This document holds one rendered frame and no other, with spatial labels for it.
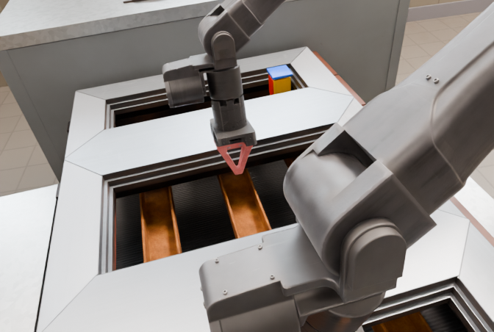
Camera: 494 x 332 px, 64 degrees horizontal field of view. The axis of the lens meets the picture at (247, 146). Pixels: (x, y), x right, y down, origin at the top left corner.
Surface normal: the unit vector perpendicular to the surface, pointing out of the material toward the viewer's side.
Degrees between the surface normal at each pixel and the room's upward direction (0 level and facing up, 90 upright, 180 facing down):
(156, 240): 0
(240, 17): 80
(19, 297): 0
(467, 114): 74
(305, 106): 0
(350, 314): 14
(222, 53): 83
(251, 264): 9
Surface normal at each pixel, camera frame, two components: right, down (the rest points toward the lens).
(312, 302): 0.01, -0.62
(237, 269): -0.16, -0.85
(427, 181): 0.22, 0.44
